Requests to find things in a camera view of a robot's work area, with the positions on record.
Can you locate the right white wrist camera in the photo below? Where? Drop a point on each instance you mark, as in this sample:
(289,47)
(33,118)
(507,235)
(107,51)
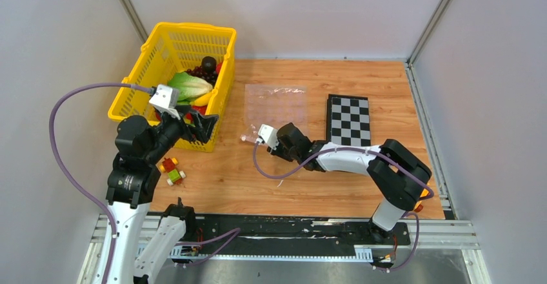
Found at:
(268,136)

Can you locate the aluminium frame base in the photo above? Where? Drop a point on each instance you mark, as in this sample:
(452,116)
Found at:
(143,247)

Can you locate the dark avocado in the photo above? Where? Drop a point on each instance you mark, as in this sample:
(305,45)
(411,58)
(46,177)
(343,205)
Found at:
(209,64)

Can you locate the green lettuce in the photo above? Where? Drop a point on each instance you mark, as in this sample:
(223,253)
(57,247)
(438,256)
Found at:
(189,87)

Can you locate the clear zip top bag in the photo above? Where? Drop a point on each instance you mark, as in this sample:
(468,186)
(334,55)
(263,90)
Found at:
(275,106)

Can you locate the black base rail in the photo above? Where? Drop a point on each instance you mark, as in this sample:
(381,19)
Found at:
(277,236)

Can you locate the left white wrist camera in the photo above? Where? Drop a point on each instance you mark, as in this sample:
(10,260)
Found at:
(164,99)

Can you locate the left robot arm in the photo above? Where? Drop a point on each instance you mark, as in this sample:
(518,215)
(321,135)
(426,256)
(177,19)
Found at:
(131,186)

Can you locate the red pepper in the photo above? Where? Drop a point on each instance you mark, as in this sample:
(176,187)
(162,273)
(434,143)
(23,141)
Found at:
(200,109)

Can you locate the red strawberry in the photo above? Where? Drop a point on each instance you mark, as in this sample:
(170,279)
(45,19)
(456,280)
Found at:
(218,68)

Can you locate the yellow banana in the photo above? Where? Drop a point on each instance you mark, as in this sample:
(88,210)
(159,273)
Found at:
(203,100)

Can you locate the orange yellow toy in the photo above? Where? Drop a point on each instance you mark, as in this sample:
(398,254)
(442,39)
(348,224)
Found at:
(419,205)

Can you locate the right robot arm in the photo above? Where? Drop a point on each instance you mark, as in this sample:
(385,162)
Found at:
(400,176)

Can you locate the dark red grapes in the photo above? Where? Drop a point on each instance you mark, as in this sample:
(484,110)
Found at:
(198,71)

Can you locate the black white checkerboard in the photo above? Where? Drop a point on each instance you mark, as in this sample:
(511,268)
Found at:
(348,120)

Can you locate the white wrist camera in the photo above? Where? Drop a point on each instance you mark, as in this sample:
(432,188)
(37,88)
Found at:
(164,99)
(268,136)

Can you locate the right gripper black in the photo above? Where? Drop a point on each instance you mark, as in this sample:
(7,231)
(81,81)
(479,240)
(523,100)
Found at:
(277,152)

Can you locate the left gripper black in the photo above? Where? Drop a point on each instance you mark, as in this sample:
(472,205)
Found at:
(201,130)

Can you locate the red green toy car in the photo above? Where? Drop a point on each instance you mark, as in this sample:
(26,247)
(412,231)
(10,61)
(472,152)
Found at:
(169,166)

